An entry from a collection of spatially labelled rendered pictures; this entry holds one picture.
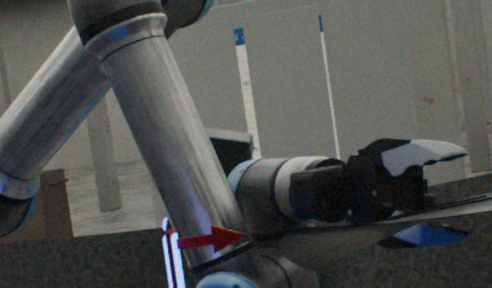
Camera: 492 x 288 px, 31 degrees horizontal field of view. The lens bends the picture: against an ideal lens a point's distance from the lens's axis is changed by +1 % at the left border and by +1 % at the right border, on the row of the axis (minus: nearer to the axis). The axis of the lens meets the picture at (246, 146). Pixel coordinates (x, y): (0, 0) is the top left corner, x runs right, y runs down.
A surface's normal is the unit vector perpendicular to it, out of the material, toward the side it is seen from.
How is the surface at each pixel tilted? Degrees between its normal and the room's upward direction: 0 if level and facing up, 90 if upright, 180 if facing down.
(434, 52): 90
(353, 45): 90
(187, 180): 83
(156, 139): 89
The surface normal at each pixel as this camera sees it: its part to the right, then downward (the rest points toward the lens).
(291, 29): -0.28, 0.09
